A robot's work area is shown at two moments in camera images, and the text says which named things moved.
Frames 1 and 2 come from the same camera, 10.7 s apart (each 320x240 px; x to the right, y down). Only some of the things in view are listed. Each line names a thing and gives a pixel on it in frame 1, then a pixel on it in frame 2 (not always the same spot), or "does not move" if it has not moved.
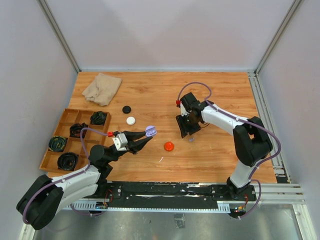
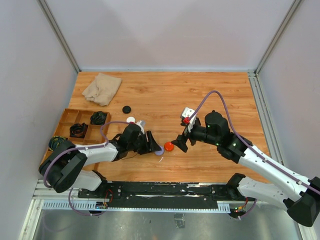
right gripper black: [184, 128] -> [180, 141]
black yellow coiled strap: [57, 143] does not move
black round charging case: [126, 109] does not move
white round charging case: [130, 120] does not move
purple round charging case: [150, 131] -> [159, 153]
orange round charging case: [169, 146] does not move
